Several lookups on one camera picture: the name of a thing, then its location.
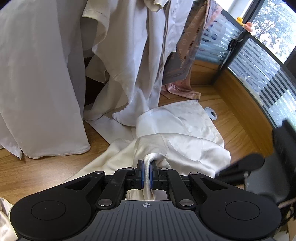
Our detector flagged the cream hanging garment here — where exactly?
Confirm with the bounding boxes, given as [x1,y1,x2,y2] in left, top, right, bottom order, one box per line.
[81,0,167,145]

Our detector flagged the white coat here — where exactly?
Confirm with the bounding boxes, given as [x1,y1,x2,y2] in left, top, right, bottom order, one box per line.
[0,0,92,161]

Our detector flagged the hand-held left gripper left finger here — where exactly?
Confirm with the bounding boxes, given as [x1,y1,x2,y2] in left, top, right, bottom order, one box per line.
[62,159,146,209]

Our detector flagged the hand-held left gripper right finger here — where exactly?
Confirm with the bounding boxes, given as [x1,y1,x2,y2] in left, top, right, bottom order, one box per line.
[149,160,233,210]

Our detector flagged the person's dark clothing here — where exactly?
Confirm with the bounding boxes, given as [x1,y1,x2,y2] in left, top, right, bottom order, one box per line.
[244,148,296,209]

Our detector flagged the window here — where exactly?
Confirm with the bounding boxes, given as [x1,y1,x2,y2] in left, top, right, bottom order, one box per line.
[229,0,296,64]

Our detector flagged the cream satin shirt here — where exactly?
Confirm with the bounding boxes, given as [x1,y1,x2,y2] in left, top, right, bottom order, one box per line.
[61,100,232,202]

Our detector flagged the black scissors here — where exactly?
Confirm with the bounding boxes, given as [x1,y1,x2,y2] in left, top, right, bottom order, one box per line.
[228,38,244,51]

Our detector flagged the pink patterned scarf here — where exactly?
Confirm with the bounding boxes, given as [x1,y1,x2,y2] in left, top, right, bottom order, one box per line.
[161,0,223,100]

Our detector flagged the off-white cloth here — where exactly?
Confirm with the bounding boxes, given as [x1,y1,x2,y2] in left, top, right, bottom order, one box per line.
[0,197,19,241]

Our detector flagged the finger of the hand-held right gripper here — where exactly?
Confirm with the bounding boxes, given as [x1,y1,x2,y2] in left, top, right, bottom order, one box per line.
[215,153,265,179]

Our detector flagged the grey cable grommet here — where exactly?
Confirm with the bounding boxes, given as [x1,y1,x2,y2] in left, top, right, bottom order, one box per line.
[205,107,218,120]

